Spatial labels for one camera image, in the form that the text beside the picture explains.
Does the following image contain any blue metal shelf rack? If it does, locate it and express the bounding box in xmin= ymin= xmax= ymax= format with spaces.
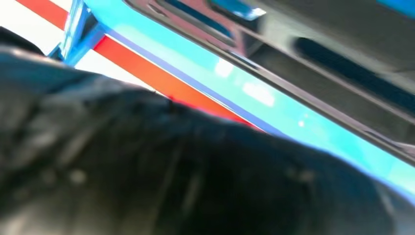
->
xmin=48 ymin=0 xmax=415 ymax=205

